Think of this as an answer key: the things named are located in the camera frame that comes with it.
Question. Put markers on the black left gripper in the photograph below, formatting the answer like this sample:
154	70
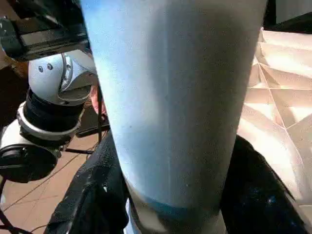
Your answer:
44	34

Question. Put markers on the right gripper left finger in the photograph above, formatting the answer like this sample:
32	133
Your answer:
92	195

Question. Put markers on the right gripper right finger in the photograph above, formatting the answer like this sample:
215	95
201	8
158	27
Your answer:
258	195

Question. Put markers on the white plastic table top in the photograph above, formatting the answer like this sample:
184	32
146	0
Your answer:
278	97

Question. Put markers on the white plastic table leg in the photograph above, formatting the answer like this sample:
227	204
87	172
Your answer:
175	97

